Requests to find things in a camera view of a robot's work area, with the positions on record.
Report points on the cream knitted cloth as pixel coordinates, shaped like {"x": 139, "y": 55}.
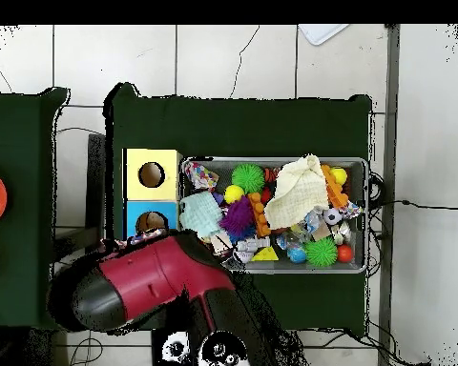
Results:
{"x": 297, "y": 194}

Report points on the mint green knitted cloth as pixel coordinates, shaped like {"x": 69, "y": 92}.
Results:
{"x": 200, "y": 213}

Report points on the white tray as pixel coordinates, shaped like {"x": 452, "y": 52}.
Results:
{"x": 320, "y": 32}

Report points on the orange toy building brick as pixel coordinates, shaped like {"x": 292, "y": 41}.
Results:
{"x": 259, "y": 217}
{"x": 336, "y": 192}

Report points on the dark green table cloth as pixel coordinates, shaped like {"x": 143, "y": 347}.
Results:
{"x": 23, "y": 152}
{"x": 233, "y": 126}

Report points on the purple spiky rubber toy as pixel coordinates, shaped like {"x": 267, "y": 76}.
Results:
{"x": 236, "y": 217}

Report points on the green spiky rubber ball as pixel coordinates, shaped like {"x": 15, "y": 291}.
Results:
{"x": 320, "y": 251}
{"x": 248, "y": 178}

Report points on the yellow plastic ball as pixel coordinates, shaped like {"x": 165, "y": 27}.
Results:
{"x": 233, "y": 194}

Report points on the wooden box with three holes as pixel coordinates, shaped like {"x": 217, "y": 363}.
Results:
{"x": 168, "y": 183}

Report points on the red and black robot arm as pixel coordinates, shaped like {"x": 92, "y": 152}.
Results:
{"x": 145, "y": 274}

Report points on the grey metal bar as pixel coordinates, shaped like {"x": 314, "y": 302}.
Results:
{"x": 391, "y": 76}

